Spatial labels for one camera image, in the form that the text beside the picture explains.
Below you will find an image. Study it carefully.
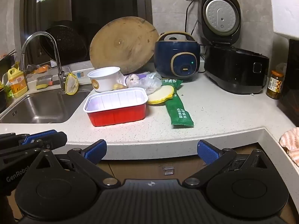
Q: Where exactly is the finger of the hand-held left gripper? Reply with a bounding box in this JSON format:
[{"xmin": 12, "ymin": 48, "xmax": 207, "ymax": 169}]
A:
[
  {"xmin": 0, "ymin": 130, "xmax": 58, "ymax": 145},
  {"xmin": 0, "ymin": 132, "xmax": 67, "ymax": 168}
]

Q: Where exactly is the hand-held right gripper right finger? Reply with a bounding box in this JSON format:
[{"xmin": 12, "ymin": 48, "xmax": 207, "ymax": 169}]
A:
[{"xmin": 182, "ymin": 140, "xmax": 269, "ymax": 189}]

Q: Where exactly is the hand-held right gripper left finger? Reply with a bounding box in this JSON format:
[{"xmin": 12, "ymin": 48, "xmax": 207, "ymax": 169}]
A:
[{"xmin": 33, "ymin": 139, "xmax": 121, "ymax": 189}]

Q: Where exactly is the white garlic bulb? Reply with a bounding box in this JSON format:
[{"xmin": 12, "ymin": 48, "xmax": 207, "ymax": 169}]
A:
[{"xmin": 126, "ymin": 74, "xmax": 141, "ymax": 88}]

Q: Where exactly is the stainless steel sink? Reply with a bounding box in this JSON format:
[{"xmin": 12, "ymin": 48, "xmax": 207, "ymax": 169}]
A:
[{"xmin": 0, "ymin": 90, "xmax": 93, "ymax": 124}]

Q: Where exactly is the red plastic food tray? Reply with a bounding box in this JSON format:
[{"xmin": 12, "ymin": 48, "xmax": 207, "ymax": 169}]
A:
[{"xmin": 83, "ymin": 87, "xmax": 149, "ymax": 127}]

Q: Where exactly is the wooden cabinet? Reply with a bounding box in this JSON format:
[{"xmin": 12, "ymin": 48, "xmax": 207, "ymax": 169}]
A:
[{"xmin": 97, "ymin": 142, "xmax": 260, "ymax": 185}]

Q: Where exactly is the long green packet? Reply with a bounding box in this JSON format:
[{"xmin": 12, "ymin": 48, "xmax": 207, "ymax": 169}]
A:
[{"xmin": 161, "ymin": 78, "xmax": 194, "ymax": 129}]

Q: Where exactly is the green leafy vegetable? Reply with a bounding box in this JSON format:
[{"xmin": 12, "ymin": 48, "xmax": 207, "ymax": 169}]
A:
[{"xmin": 2, "ymin": 83, "xmax": 13, "ymax": 98}]

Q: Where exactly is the yellow-rimmed mesh strainer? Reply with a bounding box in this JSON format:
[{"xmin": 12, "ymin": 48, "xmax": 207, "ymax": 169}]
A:
[{"xmin": 65, "ymin": 66, "xmax": 78, "ymax": 95}]

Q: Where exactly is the yellow dish soap bottle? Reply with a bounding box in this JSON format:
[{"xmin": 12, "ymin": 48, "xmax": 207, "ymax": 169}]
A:
[{"xmin": 8, "ymin": 67, "xmax": 28, "ymax": 98}]

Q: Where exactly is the steel cleaver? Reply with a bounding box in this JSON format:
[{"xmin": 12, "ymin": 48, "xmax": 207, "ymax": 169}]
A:
[{"xmin": 36, "ymin": 75, "xmax": 62, "ymax": 89}]

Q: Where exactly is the white paper bowl orange label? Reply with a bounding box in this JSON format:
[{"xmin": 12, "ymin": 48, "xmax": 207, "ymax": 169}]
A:
[{"xmin": 87, "ymin": 66, "xmax": 122, "ymax": 92}]

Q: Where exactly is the pink striped cloth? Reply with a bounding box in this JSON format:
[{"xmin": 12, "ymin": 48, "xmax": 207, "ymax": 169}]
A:
[{"xmin": 279, "ymin": 127, "xmax": 299, "ymax": 166}]

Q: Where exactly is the black rice cooker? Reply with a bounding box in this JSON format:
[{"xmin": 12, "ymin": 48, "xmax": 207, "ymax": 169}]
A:
[{"xmin": 198, "ymin": 0, "xmax": 270, "ymax": 95}]

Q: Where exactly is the chrome kitchen faucet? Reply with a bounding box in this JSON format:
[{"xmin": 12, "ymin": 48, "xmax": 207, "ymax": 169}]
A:
[{"xmin": 20, "ymin": 31, "xmax": 66, "ymax": 91}]

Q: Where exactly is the white plastic bag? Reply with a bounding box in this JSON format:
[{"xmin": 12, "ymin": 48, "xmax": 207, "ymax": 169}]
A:
[{"xmin": 140, "ymin": 73, "xmax": 162, "ymax": 91}]

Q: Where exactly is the glass sauce jar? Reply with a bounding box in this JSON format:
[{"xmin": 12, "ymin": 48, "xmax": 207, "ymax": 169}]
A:
[{"xmin": 266, "ymin": 70, "xmax": 285, "ymax": 100}]

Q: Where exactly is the dark perforated pan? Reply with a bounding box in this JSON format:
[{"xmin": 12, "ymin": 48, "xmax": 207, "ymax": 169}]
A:
[{"xmin": 40, "ymin": 21, "xmax": 90, "ymax": 66}]

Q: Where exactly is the navy blue kettle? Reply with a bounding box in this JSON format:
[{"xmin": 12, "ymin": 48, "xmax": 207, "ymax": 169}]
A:
[{"xmin": 154, "ymin": 31, "xmax": 201, "ymax": 83}]

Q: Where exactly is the round wooden cutting board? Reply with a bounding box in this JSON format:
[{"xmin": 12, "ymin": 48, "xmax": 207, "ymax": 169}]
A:
[{"xmin": 89, "ymin": 16, "xmax": 159, "ymax": 75}]

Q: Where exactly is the black appliance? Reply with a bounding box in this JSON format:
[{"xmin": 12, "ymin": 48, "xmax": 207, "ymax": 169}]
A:
[{"xmin": 277, "ymin": 38, "xmax": 299, "ymax": 119}]

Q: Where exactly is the dark window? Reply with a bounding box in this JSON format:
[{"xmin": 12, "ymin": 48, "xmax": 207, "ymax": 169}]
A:
[{"xmin": 20, "ymin": 0, "xmax": 153, "ymax": 63}]

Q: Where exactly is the white paper towel roll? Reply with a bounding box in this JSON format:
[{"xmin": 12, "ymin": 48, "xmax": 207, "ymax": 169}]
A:
[{"xmin": 270, "ymin": 0, "xmax": 299, "ymax": 40}]

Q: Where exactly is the black power cable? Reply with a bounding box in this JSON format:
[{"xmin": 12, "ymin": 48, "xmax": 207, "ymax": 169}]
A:
[{"xmin": 184, "ymin": 0, "xmax": 199, "ymax": 33}]

